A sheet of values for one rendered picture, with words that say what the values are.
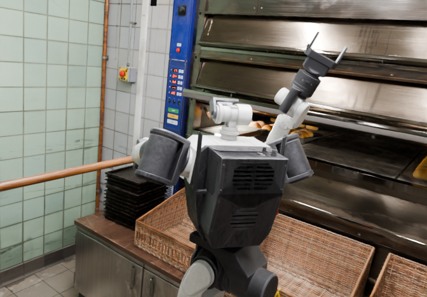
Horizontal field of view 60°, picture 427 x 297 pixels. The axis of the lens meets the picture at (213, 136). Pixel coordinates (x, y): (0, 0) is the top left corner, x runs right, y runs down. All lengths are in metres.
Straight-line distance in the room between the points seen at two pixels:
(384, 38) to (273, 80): 0.58
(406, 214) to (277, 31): 1.09
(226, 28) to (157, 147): 1.30
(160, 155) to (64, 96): 1.81
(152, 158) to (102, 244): 1.33
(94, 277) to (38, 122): 1.07
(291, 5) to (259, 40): 0.24
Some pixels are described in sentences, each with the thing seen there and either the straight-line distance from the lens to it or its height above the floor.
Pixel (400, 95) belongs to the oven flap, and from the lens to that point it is 1.87.
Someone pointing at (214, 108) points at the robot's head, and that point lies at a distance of 1.13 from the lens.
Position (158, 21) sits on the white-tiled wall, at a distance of 2.58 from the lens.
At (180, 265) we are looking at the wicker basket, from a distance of 1.98.
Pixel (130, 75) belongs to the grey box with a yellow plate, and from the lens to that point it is 2.67.
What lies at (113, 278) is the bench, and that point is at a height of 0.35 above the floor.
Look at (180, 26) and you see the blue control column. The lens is 2.40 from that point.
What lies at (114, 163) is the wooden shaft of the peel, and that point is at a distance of 1.52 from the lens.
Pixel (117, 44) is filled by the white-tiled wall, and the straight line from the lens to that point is 2.86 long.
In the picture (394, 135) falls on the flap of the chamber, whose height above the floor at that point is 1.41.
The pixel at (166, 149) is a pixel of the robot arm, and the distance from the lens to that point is 1.06.
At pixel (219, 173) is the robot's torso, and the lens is 0.97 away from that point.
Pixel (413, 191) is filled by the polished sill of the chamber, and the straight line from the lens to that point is 1.90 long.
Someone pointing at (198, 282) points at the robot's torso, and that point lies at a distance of 1.27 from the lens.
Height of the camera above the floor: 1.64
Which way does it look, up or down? 12 degrees down
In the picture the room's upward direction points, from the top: 6 degrees clockwise
